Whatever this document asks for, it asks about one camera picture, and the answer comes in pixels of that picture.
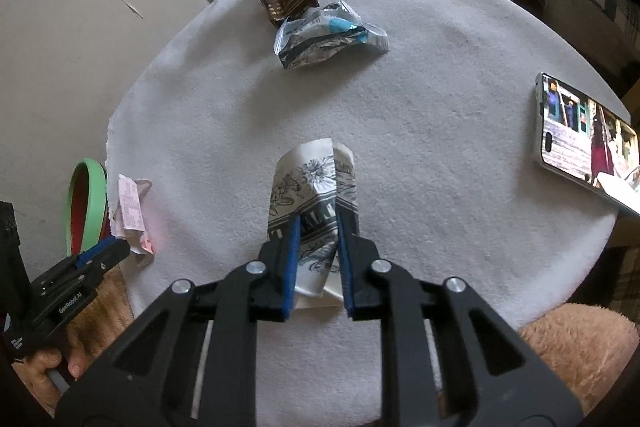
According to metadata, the printed paper cup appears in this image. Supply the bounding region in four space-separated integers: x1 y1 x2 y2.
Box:
267 138 358 309

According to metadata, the green red trash bin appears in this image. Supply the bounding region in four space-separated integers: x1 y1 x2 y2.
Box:
64 158 110 256

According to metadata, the left hand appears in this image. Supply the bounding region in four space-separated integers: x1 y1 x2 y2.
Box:
12 325 89 416

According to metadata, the pink crumpled receipt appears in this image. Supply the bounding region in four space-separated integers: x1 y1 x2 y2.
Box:
110 174 154 267

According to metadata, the orange fluffy sleeve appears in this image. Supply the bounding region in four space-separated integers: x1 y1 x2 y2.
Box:
520 303 639 414

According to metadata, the white table cloth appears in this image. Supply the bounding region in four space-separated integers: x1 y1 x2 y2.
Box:
106 0 626 329

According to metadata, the smartphone with lit screen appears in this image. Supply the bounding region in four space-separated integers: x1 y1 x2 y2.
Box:
533 72 639 215

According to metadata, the silver blue foil wrapper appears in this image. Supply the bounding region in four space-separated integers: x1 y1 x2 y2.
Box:
273 1 390 69

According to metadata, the dark brown snack packet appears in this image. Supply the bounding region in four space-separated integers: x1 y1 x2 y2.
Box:
260 0 319 28

